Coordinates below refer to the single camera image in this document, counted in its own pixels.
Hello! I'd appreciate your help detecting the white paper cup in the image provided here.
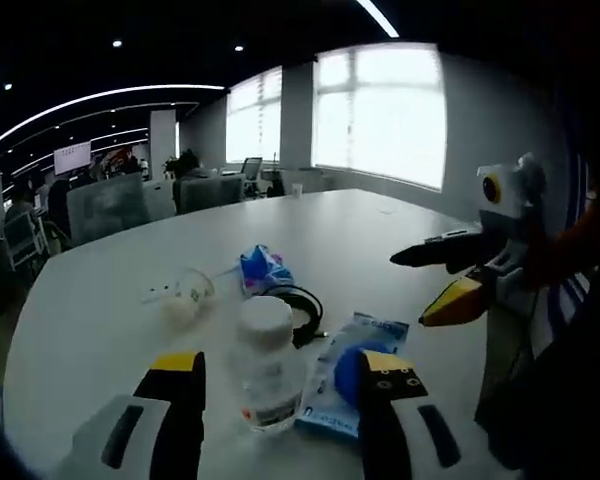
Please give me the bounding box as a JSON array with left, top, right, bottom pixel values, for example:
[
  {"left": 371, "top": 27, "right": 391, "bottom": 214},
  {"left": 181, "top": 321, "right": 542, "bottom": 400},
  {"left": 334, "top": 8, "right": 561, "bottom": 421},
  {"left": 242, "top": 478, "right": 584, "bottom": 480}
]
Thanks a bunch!
[{"left": 159, "top": 268, "right": 217, "bottom": 329}]

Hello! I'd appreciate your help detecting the white frame office chair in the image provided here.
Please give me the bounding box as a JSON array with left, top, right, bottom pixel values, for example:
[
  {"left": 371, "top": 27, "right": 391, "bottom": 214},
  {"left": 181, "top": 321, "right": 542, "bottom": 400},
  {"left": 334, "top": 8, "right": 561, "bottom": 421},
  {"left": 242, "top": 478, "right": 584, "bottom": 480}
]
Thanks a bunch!
[{"left": 2, "top": 209, "right": 49, "bottom": 271}]

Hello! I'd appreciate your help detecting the clear plastic water bottle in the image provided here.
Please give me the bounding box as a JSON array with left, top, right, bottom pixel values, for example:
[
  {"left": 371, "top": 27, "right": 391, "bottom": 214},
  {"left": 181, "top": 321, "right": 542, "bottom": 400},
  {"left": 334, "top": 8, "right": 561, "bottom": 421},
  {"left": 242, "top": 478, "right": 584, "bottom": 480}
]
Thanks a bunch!
[{"left": 228, "top": 295, "right": 309, "bottom": 436}]

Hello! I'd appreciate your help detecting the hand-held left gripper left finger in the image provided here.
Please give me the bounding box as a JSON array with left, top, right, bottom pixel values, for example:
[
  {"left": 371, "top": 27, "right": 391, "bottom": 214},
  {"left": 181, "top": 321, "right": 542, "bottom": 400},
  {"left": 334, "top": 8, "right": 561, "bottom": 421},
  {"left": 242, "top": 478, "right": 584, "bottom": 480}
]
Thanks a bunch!
[{"left": 54, "top": 349, "right": 207, "bottom": 480}]

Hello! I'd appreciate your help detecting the wall monitor screen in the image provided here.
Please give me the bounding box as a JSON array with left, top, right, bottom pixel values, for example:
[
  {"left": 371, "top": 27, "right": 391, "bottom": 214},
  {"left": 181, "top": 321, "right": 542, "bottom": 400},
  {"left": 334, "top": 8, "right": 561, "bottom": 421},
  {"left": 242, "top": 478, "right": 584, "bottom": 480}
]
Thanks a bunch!
[{"left": 53, "top": 141, "right": 92, "bottom": 176}]

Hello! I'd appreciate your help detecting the short ceiling strip light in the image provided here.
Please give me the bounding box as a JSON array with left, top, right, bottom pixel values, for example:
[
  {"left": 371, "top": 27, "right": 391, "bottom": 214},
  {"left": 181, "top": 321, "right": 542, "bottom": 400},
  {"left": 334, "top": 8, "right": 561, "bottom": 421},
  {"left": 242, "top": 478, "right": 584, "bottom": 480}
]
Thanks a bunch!
[{"left": 354, "top": 0, "right": 400, "bottom": 39}]

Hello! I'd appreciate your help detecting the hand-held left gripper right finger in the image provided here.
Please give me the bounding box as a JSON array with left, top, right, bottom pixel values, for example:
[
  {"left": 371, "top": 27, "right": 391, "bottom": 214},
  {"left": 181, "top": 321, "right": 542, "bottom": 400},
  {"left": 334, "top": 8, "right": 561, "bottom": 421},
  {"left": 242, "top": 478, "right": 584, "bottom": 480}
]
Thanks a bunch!
[{"left": 355, "top": 348, "right": 521, "bottom": 480}]

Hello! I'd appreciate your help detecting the grey mesh office chair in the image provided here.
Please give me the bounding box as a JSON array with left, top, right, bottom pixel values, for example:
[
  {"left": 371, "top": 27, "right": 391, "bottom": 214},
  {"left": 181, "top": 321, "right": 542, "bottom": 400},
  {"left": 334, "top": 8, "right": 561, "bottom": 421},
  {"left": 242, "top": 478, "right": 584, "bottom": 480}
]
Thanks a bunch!
[{"left": 65, "top": 172, "right": 151, "bottom": 246}]

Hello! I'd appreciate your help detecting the office chair by window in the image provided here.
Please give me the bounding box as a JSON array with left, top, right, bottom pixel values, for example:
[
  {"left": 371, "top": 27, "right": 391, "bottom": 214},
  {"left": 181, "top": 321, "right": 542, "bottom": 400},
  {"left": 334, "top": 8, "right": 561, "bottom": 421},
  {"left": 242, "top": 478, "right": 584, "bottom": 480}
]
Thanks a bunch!
[{"left": 241, "top": 156, "right": 264, "bottom": 199}]

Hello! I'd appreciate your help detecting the long curved ceiling light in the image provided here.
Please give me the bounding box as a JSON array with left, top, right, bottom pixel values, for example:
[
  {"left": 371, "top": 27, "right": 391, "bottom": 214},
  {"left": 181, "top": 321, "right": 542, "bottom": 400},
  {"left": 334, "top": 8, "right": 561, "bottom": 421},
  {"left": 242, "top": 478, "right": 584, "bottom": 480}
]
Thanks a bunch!
[{"left": 0, "top": 83, "right": 229, "bottom": 159}]

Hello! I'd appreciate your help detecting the large window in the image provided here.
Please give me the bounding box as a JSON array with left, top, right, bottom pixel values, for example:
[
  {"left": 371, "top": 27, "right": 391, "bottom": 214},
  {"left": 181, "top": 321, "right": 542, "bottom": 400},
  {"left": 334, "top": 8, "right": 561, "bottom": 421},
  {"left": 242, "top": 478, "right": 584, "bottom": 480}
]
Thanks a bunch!
[{"left": 313, "top": 43, "right": 447, "bottom": 191}]

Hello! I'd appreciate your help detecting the person's striped shirt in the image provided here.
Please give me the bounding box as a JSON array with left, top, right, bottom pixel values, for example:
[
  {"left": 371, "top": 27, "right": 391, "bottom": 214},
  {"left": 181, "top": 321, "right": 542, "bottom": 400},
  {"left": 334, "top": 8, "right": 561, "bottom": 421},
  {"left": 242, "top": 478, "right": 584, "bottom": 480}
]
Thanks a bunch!
[{"left": 529, "top": 269, "right": 596, "bottom": 361}]

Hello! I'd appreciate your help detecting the narrow window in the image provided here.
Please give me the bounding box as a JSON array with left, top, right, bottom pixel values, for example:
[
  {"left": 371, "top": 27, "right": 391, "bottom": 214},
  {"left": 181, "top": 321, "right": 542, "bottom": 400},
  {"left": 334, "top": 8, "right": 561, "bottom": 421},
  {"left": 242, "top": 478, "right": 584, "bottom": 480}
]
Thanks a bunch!
[{"left": 225, "top": 67, "right": 284, "bottom": 164}]

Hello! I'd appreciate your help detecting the white table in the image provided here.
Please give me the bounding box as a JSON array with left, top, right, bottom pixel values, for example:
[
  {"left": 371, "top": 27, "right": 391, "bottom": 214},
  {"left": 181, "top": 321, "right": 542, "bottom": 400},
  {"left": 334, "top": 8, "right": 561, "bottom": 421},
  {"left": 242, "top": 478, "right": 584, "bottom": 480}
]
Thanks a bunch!
[{"left": 2, "top": 188, "right": 496, "bottom": 480}]

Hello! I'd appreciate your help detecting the blue tissue pack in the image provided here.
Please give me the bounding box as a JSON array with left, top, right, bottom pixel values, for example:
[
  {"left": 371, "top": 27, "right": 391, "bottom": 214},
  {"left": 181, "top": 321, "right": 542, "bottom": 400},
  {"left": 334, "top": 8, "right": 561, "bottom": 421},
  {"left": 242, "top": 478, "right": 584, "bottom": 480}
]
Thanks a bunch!
[{"left": 238, "top": 243, "right": 296, "bottom": 299}]

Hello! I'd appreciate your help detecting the black cable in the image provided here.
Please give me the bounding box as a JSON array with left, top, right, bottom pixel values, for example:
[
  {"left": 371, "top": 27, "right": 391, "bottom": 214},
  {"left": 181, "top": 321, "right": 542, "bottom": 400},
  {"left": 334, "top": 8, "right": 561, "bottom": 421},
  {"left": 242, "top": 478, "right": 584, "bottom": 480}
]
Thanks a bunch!
[{"left": 264, "top": 284, "right": 331, "bottom": 350}]

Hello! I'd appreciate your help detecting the white wet wipes pack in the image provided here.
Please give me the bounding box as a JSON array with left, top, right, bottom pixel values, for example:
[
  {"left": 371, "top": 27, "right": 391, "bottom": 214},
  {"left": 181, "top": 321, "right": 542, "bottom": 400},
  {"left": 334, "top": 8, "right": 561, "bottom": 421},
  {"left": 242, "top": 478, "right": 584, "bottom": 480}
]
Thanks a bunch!
[{"left": 293, "top": 312, "right": 411, "bottom": 442}]

